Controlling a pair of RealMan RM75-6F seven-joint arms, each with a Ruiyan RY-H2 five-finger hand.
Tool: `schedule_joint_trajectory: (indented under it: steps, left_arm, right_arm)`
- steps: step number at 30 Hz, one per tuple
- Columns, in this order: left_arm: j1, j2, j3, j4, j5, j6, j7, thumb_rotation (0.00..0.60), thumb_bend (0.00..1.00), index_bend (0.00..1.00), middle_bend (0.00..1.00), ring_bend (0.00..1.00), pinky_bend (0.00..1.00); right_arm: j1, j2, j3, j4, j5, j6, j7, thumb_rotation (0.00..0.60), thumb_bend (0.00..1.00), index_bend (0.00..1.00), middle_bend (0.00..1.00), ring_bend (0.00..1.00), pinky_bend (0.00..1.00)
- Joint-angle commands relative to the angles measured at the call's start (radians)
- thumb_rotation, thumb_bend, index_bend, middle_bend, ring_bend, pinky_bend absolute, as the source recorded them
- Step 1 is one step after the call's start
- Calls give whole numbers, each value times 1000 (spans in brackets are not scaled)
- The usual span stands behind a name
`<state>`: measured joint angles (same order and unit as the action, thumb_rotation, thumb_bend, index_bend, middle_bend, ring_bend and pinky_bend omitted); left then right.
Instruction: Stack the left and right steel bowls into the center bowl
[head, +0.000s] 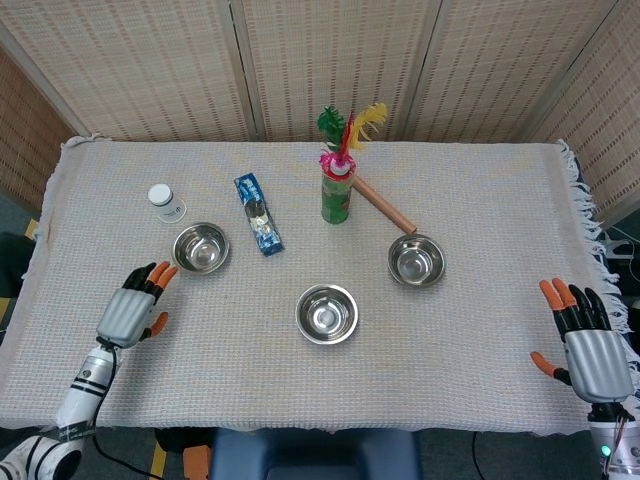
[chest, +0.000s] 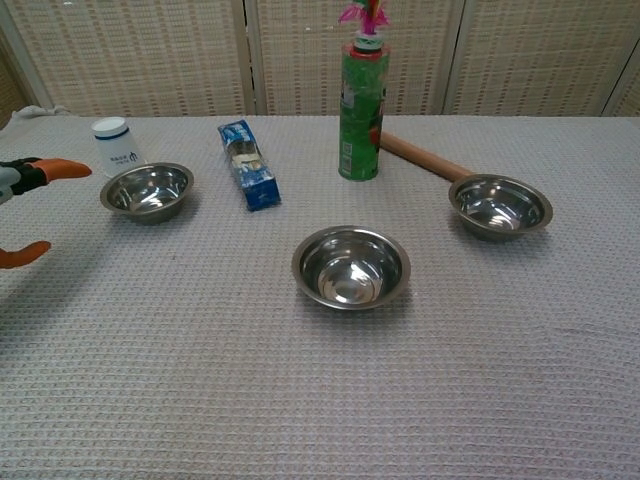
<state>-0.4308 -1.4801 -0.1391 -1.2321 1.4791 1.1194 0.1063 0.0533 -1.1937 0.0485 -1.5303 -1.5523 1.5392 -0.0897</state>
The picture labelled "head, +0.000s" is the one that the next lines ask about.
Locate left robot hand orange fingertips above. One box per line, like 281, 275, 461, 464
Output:
95, 260, 180, 350

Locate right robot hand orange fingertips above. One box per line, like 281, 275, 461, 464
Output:
529, 277, 635, 404

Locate small metal bowl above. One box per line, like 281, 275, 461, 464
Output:
294, 283, 360, 345
387, 233, 447, 287
172, 222, 231, 275

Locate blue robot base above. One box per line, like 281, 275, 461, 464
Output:
209, 427, 424, 480

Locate white paper cup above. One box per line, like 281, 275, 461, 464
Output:
147, 183, 188, 224

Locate white woven tablecloth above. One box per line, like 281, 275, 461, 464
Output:
0, 135, 640, 434

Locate orange block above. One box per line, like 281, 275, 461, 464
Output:
182, 444, 212, 480

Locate blue cookie package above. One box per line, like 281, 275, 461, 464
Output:
233, 172, 286, 258

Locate woven bamboo screen panel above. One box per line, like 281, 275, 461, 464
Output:
412, 0, 639, 145
0, 0, 254, 144
0, 44, 79, 214
232, 0, 444, 144
529, 14, 640, 224

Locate green cylindrical snack can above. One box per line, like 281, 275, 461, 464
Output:
320, 162, 357, 224

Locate wooden rolling stick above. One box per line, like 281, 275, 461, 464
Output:
352, 177, 418, 235

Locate colourful feather shuttlecock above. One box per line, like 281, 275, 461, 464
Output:
316, 102, 389, 180

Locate black cable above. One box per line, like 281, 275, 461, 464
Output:
92, 427, 164, 480
471, 430, 491, 480

